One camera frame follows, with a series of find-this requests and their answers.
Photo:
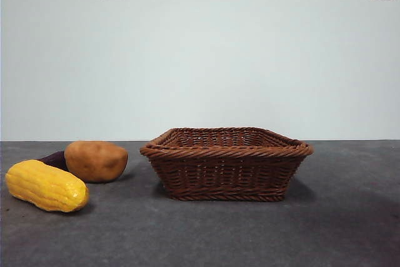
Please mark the brown woven wicker basket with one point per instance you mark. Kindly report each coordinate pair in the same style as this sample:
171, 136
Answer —
225, 173

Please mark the brown potato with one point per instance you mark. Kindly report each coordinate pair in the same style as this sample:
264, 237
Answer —
97, 160

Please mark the purple eggplant with green stem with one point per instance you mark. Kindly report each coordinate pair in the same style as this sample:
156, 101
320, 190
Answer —
54, 158

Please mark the yellow corn cob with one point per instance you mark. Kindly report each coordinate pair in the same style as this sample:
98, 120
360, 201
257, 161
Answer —
47, 185

